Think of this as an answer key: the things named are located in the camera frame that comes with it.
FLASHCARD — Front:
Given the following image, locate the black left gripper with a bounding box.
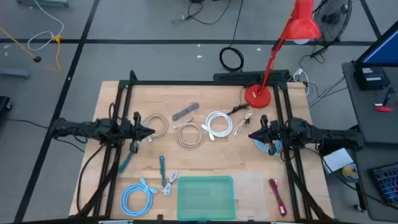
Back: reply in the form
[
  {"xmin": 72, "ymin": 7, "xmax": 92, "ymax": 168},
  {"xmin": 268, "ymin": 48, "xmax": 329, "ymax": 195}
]
[{"xmin": 120, "ymin": 111, "xmax": 155, "ymax": 154}]

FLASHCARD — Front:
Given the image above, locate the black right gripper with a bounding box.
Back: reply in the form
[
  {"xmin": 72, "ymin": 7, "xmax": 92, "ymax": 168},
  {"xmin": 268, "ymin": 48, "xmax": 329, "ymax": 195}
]
[{"xmin": 248, "ymin": 114, "xmax": 289, "ymax": 156}]

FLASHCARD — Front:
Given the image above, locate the light blue cable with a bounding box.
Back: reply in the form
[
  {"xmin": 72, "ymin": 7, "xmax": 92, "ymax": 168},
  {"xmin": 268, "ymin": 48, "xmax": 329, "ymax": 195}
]
[
  {"xmin": 120, "ymin": 177, "xmax": 158, "ymax": 217},
  {"xmin": 253, "ymin": 138, "xmax": 282, "ymax": 157}
]

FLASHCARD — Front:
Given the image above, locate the black power strip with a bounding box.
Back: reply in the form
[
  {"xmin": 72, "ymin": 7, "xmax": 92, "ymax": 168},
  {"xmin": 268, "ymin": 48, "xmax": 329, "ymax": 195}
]
[{"xmin": 213, "ymin": 69, "xmax": 292, "ymax": 83}]

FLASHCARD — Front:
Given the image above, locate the clear plastic tray lid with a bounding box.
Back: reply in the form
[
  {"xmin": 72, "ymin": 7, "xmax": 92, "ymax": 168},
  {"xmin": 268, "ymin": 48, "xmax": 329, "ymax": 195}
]
[{"xmin": 233, "ymin": 172, "xmax": 269, "ymax": 220}]

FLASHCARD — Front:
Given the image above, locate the white paper box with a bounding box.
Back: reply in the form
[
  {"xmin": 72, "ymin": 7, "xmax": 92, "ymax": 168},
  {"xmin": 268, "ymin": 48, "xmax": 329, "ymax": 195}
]
[{"xmin": 322, "ymin": 147, "xmax": 355, "ymax": 174}]

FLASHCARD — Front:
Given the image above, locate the green plastic tray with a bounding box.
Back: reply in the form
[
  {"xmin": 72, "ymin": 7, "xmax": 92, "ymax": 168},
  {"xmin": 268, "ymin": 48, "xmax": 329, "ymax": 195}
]
[{"xmin": 177, "ymin": 175, "xmax": 236, "ymax": 222}]

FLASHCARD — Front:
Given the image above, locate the grey desk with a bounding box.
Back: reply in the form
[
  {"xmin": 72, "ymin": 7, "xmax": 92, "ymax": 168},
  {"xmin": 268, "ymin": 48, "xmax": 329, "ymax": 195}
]
[{"xmin": 341, "ymin": 60, "xmax": 398, "ymax": 215}]

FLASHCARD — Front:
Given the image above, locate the red desk lamp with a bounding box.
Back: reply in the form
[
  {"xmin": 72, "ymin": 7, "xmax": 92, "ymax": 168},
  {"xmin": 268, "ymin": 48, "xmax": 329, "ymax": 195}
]
[{"xmin": 244, "ymin": 0, "xmax": 322, "ymax": 109}]

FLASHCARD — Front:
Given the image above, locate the black box device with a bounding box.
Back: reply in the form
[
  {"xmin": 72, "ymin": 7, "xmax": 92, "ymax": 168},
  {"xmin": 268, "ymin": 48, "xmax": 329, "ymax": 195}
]
[{"xmin": 352, "ymin": 65, "xmax": 391, "ymax": 91}]

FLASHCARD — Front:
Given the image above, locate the black keyboard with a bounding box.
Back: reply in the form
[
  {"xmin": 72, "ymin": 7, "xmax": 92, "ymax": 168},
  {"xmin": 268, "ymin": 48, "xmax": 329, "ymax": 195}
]
[{"xmin": 368, "ymin": 161, "xmax": 398, "ymax": 207}]

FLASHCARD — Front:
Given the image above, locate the black floor fan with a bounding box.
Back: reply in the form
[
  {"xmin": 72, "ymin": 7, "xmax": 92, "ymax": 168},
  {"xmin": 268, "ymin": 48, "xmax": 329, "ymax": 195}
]
[{"xmin": 310, "ymin": 0, "xmax": 354, "ymax": 58}]

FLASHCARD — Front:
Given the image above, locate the computer monitor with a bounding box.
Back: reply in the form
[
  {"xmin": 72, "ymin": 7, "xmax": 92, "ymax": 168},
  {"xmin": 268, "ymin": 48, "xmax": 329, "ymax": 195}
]
[{"xmin": 354, "ymin": 20, "xmax": 398, "ymax": 68}]

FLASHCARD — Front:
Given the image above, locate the small beige bundled cable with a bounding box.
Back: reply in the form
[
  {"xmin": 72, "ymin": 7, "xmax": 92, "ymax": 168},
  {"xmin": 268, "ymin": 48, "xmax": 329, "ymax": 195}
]
[{"xmin": 232, "ymin": 109, "xmax": 254, "ymax": 137}]

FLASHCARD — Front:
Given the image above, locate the white coiled cable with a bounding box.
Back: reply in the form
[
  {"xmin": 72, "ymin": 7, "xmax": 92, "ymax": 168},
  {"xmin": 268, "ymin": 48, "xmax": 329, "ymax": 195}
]
[{"xmin": 201, "ymin": 111, "xmax": 234, "ymax": 142}]

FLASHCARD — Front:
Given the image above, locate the thin black lamp cord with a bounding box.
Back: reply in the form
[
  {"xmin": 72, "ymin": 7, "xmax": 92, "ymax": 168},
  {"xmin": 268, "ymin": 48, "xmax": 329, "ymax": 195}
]
[{"xmin": 226, "ymin": 86, "xmax": 250, "ymax": 116}]

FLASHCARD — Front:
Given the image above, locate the teal bundled cable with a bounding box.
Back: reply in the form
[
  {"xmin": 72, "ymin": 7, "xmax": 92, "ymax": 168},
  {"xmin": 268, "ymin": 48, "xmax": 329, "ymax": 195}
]
[
  {"xmin": 159, "ymin": 155, "xmax": 167, "ymax": 188},
  {"xmin": 118, "ymin": 151, "xmax": 135, "ymax": 174}
]

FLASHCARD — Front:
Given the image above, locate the grey folded cable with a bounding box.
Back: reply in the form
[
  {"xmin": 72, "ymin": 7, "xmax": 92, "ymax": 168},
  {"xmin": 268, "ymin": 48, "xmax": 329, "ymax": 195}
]
[{"xmin": 172, "ymin": 102, "xmax": 200, "ymax": 122}]

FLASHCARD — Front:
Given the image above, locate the large beige coiled cable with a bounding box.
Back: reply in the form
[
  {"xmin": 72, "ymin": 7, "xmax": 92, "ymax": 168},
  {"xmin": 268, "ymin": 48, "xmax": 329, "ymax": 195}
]
[{"xmin": 173, "ymin": 116, "xmax": 205, "ymax": 151}]

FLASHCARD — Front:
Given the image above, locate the small white bundled cable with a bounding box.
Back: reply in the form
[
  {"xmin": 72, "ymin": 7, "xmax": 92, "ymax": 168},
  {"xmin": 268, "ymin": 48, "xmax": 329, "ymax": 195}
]
[{"xmin": 162, "ymin": 170, "xmax": 179, "ymax": 197}]

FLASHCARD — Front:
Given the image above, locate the red bundled cable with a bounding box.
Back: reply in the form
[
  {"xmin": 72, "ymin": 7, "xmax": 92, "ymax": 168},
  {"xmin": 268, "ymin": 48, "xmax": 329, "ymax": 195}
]
[{"xmin": 268, "ymin": 178, "xmax": 288, "ymax": 217}]

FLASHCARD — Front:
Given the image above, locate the black aluminium frame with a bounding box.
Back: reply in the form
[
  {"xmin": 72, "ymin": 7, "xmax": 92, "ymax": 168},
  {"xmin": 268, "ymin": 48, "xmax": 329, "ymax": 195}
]
[{"xmin": 70, "ymin": 70, "xmax": 335, "ymax": 224}]

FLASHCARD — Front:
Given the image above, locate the black coiled floor cable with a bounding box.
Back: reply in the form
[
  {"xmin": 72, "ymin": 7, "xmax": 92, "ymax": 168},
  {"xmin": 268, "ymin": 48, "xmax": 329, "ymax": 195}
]
[{"xmin": 218, "ymin": 46, "xmax": 245, "ymax": 73}]

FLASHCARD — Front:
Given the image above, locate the yellow floor cable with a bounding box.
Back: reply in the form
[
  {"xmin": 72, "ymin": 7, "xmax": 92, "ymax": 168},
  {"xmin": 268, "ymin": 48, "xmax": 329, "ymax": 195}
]
[{"xmin": 0, "ymin": 26, "xmax": 62, "ymax": 71}]

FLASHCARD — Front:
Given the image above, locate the thin black floor cable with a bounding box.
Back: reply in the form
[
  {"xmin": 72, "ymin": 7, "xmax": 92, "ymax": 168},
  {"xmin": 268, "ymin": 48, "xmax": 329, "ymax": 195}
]
[{"xmin": 172, "ymin": 0, "xmax": 233, "ymax": 26}]

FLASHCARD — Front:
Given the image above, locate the white floor cable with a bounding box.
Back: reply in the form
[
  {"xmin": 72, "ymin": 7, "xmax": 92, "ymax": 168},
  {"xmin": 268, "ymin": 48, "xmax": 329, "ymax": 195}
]
[{"xmin": 27, "ymin": 0, "xmax": 65, "ymax": 52}]

